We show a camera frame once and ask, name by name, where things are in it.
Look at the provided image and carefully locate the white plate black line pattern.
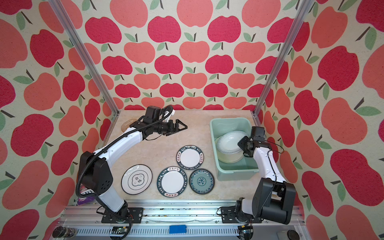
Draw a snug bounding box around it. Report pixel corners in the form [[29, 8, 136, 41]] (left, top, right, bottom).
[[121, 165, 153, 195]]

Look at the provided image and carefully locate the left aluminium frame post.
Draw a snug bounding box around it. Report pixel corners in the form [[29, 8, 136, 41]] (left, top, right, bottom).
[[48, 0, 120, 117]]

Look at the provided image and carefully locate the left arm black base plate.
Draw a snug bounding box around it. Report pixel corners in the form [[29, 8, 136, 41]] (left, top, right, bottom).
[[101, 208, 144, 224]]

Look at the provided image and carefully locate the blue block on rail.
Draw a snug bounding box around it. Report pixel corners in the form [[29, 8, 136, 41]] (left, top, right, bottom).
[[169, 225, 187, 234]]

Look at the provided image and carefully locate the purple snack packet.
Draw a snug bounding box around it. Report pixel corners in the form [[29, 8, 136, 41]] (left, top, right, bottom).
[[76, 184, 97, 206]]

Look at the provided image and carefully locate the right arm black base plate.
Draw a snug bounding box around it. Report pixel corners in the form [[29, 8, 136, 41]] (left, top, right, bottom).
[[217, 206, 262, 225]]

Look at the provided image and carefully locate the white fluted plate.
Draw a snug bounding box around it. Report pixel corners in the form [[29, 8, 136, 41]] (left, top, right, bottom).
[[216, 131, 248, 154]]

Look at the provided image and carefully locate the large green rim lettered plate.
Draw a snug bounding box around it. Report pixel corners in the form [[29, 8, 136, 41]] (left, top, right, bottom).
[[156, 166, 188, 198]]

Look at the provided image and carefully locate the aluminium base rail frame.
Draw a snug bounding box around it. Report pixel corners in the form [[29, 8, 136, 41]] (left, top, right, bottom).
[[48, 199, 310, 240]]

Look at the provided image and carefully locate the amber translucent glass plate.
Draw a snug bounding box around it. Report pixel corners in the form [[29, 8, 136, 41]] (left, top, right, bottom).
[[121, 119, 138, 133]]

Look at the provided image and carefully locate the small green rim lettered plate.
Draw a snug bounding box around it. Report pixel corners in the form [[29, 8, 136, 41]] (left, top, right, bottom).
[[176, 145, 204, 171]]

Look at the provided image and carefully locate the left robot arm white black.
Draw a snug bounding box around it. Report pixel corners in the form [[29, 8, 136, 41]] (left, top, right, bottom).
[[75, 105, 188, 221]]

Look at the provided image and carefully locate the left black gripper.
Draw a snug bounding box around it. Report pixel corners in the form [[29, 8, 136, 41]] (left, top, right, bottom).
[[152, 119, 188, 135]]

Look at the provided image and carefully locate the teal blue patterned plate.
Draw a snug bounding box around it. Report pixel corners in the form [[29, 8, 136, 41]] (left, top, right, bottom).
[[189, 169, 215, 195]]

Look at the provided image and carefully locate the black round object right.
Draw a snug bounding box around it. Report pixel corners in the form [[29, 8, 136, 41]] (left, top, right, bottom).
[[287, 230, 300, 240]]

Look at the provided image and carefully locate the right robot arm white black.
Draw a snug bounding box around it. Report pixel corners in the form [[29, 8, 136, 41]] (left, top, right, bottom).
[[235, 127, 296, 225]]

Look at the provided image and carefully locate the aluminium frame post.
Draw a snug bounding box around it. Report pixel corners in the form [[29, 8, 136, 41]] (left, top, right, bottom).
[[253, 0, 315, 120], [48, 0, 120, 117]]

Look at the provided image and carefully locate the mint green plastic bin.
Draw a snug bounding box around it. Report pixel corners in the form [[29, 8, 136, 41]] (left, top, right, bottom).
[[210, 118, 259, 181]]

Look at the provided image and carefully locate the right aluminium frame post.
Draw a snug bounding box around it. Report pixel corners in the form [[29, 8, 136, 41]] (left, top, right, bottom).
[[253, 0, 315, 120]]

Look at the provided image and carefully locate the green circuit board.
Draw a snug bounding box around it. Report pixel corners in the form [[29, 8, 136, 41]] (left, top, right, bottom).
[[111, 227, 129, 235]]

